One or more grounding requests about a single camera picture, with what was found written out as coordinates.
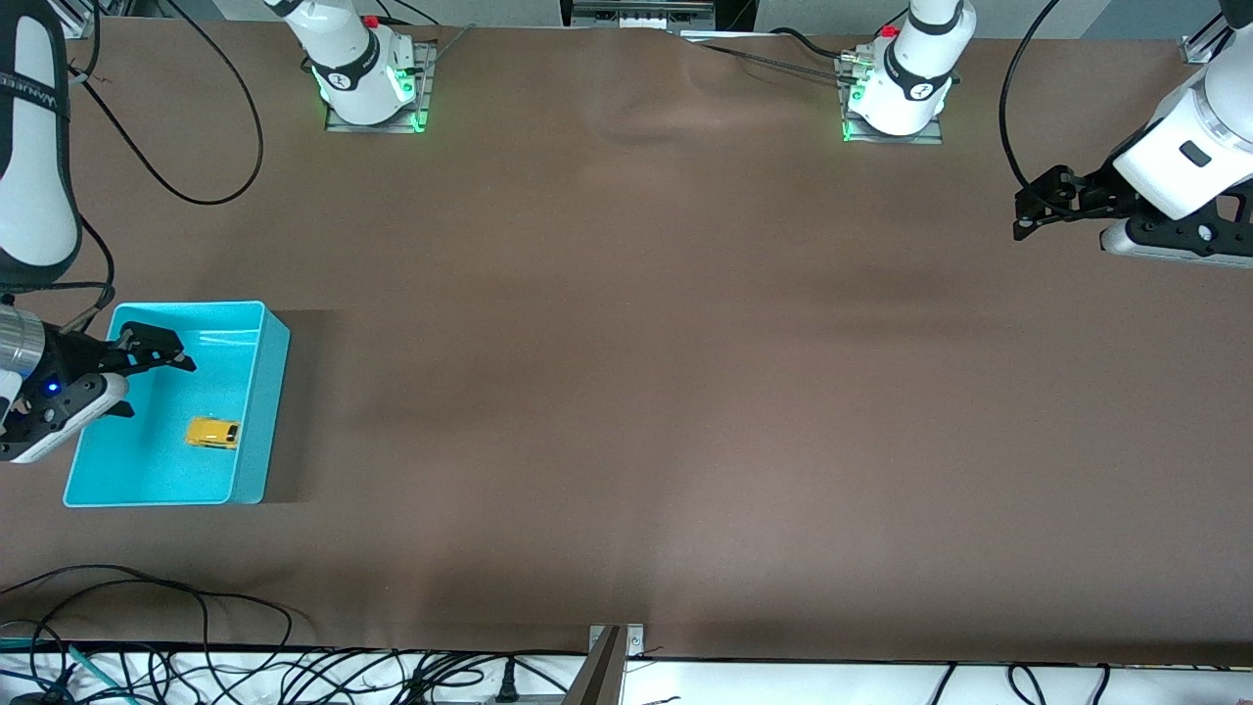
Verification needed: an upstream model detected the yellow beetle toy car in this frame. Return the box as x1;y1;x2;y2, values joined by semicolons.
186;416;242;451

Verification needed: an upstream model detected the turquoise plastic bin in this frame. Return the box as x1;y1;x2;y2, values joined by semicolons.
64;301;291;508

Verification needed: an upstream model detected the grey power strip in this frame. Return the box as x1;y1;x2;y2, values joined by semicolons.
571;0;716;30

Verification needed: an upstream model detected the brown table cover sheet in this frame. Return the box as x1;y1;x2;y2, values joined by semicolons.
0;15;1253;667

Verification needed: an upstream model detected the dark aluminium beam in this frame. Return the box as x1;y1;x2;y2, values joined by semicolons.
563;627;627;705

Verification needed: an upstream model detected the thick black gripper cable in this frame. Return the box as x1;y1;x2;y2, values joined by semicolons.
0;211;118;334

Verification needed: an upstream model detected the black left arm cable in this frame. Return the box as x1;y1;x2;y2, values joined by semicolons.
998;0;1063;192

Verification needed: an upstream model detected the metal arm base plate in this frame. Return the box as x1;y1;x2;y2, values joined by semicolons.
325;39;438;134
842;49;946;146

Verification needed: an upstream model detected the thin black looped cable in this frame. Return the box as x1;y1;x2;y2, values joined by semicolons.
67;0;265;207

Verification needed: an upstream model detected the long black cable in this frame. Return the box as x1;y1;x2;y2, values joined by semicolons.
0;578;295;652
0;563;216;686

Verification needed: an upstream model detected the silver aluminium frame profile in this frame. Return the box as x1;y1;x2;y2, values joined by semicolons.
59;0;128;36
1180;20;1234;65

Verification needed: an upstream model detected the teal cable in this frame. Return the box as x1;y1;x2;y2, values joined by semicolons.
0;636;133;705

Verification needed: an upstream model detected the black curved cable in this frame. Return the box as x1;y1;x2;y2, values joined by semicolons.
769;27;860;62

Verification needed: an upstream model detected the black braided cable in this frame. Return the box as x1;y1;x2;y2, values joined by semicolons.
683;39;848;84

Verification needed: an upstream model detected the tangled black cable bundle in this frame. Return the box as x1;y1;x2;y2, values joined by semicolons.
0;627;588;705

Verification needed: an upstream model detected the metal mounting bracket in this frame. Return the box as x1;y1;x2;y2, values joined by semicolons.
589;624;645;657

